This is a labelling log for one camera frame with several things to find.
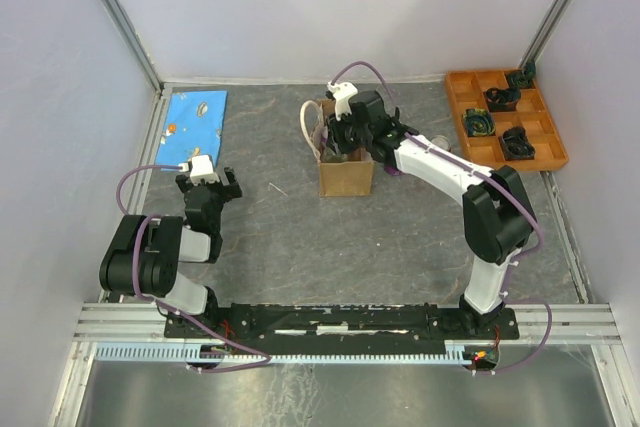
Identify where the purple cable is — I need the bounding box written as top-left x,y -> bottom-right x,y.
115,163 -> 274,375
331,61 -> 553,377

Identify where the orange compartment tray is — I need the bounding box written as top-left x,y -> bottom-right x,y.
445,69 -> 569,172

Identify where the blue patterned cloth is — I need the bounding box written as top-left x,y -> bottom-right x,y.
155,90 -> 228,165

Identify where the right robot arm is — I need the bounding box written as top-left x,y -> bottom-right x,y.
326,82 -> 539,338

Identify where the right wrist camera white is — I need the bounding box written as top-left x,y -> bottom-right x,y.
327,82 -> 358,121

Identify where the green rolled tie corner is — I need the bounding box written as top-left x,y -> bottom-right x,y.
505,60 -> 536,90

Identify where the brown canvas tote bag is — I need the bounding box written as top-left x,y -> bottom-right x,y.
299,100 -> 374,197

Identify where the black rolled belt lower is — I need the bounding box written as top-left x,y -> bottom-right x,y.
500,126 -> 535,161

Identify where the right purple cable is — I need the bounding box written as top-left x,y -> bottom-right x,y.
331,61 -> 553,377

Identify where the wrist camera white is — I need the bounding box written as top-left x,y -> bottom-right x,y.
179,155 -> 220,185
327,82 -> 358,121

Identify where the red Coke can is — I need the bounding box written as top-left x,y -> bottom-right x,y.
431,135 -> 452,151

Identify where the aluminium frame rail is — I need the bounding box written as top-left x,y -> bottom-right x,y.
72,303 -> 622,346

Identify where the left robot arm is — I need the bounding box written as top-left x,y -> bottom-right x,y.
99,167 -> 242,337

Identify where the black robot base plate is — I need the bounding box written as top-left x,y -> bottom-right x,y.
196,304 -> 520,356

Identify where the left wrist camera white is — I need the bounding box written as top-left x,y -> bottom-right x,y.
179,155 -> 220,185

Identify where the clear green glass bottle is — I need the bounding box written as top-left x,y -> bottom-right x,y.
321,146 -> 348,163

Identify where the purple Fanta can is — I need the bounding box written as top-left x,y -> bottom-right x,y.
384,165 -> 403,177

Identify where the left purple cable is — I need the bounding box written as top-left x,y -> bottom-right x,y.
115,163 -> 274,375

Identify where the blue slotted cable duct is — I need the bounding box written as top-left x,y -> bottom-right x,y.
94,342 -> 476,363

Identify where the blue yellow rolled tie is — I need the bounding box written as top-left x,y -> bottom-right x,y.
462,108 -> 496,138

